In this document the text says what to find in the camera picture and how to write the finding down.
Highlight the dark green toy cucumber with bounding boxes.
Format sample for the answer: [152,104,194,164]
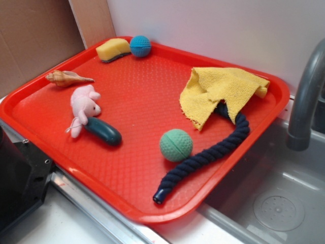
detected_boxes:
[84,117,122,146]

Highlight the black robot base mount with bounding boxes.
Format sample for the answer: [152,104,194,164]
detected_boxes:
[1,129,53,235]

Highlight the brown cardboard panel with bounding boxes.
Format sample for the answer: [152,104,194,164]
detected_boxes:
[1,1,116,97]

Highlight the pink plush pig toy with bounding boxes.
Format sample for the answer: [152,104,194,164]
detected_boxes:
[66,84,102,138]

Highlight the grey toy sink basin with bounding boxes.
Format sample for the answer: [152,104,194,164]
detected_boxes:
[199,119,324,243]

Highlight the yellow terry cloth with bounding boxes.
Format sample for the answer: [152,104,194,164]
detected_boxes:
[179,67,270,131]

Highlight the grey sink faucet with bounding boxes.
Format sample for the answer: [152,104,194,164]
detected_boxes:
[286,40,324,151]

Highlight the navy blue twisted rope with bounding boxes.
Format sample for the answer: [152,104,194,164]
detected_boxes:
[152,102,251,205]

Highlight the red plastic tray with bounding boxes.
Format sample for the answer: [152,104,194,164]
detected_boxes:
[1,43,289,224]

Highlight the orange spiral seashell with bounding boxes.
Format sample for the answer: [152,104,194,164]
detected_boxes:
[45,70,95,87]

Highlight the blue dimpled ball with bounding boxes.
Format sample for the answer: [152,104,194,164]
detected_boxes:
[129,36,151,57]

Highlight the green dimpled ball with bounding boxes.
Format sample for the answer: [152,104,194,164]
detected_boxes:
[159,129,193,162]

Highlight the yellow sponge with grey pad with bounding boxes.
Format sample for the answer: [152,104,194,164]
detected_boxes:
[95,38,131,63]

